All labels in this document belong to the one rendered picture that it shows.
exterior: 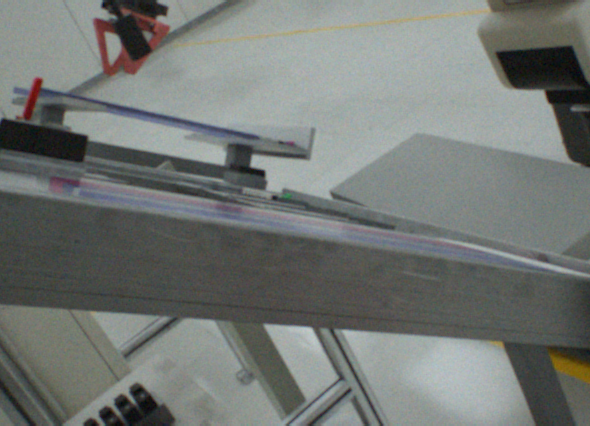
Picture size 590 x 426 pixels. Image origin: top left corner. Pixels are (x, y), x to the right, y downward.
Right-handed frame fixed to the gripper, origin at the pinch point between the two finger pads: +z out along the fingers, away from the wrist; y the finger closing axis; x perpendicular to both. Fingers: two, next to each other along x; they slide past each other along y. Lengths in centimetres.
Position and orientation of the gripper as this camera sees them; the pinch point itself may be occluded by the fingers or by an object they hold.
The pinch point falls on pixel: (119, 68)
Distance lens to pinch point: 105.1
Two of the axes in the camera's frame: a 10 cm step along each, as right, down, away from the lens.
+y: 5.0, 1.4, -8.6
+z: -2.3, 9.7, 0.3
